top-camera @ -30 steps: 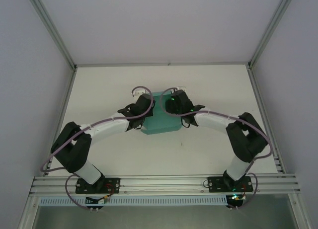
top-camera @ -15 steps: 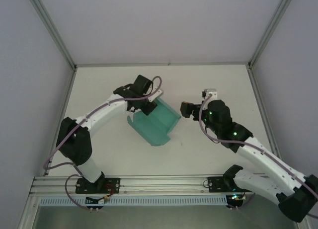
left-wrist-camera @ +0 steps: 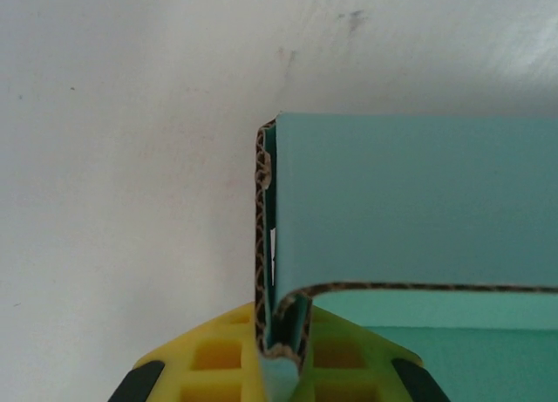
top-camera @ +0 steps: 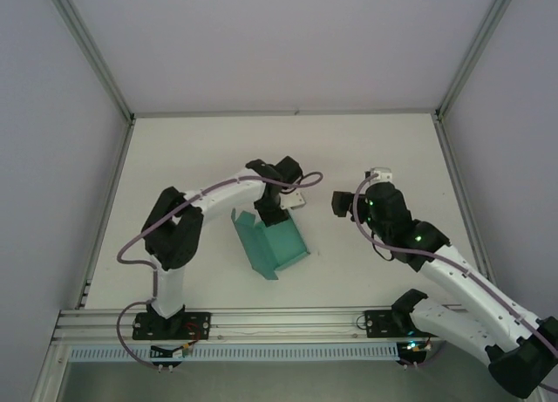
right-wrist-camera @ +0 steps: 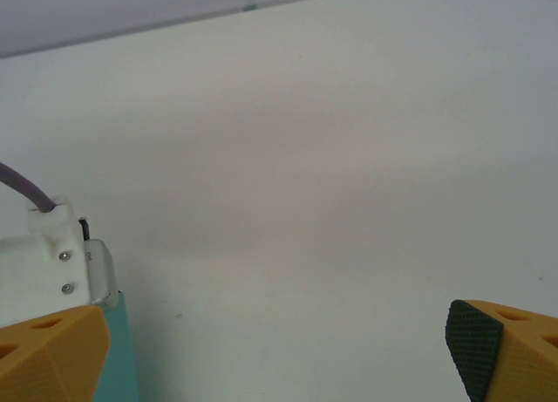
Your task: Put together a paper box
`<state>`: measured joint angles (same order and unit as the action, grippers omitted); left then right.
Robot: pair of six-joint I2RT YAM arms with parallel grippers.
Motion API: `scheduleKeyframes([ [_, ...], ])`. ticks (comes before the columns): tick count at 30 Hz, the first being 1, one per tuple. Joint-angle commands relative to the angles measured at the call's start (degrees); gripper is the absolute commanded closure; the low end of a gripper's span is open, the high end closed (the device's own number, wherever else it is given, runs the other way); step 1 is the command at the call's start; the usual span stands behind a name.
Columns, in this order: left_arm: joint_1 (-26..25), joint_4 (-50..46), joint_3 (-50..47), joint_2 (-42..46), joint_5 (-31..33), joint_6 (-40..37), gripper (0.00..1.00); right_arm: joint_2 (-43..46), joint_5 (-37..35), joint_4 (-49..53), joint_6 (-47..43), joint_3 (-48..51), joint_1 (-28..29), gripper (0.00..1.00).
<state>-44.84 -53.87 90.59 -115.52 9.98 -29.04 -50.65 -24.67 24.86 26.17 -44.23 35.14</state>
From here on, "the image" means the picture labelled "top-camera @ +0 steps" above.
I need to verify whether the small circuit board with wires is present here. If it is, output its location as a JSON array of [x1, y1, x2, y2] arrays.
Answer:
[[401, 339, 433, 354], [150, 343, 194, 360]]

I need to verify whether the aluminium table side rail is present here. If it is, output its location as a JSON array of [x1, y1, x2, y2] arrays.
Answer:
[[77, 118, 135, 310], [434, 116, 499, 305]]

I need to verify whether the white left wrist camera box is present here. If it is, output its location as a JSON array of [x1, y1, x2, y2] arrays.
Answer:
[[281, 189, 307, 212]]

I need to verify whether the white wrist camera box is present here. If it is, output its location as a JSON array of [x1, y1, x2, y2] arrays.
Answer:
[[281, 189, 307, 212], [364, 167, 393, 185]]

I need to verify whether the teal paper box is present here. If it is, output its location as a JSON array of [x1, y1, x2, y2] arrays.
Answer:
[[229, 208, 311, 282]]

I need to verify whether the aluminium frame post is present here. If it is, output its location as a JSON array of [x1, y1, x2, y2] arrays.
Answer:
[[435, 0, 522, 119], [46, 0, 134, 122]]

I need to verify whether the thin aluminium table edge rail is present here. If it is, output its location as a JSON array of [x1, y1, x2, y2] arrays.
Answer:
[[130, 108, 440, 119]]

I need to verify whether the white slotted cable duct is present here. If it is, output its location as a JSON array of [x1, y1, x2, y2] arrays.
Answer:
[[69, 343, 400, 364]]

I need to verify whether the wide aluminium mounting rail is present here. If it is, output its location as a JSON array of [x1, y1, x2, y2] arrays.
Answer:
[[54, 304, 529, 344]]

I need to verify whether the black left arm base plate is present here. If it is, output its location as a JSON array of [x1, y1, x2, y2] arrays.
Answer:
[[132, 310, 213, 342]]

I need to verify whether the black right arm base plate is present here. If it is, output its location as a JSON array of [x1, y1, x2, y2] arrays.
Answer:
[[363, 307, 437, 339]]

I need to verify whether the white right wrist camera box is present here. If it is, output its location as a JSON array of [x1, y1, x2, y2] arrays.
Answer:
[[364, 167, 393, 185]]

